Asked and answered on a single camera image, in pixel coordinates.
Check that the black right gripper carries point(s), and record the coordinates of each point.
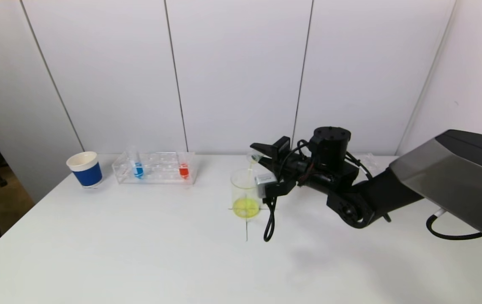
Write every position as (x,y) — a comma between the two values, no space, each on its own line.
(283,147)

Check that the test tube with yellow pigment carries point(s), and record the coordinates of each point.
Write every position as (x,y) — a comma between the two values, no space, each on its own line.
(254,158)

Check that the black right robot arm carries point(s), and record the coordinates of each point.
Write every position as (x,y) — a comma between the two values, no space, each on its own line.
(456,177)

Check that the clear glass beaker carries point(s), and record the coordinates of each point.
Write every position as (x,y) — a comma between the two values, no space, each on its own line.
(246,207)

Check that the test tube with red pigment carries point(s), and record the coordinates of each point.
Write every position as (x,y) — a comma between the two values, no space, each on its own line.
(183,171)

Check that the clear acrylic test tube rack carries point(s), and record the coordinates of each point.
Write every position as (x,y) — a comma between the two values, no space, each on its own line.
(369,160)
(160,169)

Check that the test tube with blue pigment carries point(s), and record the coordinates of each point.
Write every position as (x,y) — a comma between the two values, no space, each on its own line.
(138,171)

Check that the white paper cup blue sleeve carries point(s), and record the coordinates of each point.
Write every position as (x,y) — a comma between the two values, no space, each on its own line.
(88,175)

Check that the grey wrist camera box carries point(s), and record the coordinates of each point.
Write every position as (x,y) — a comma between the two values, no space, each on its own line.
(266,182)

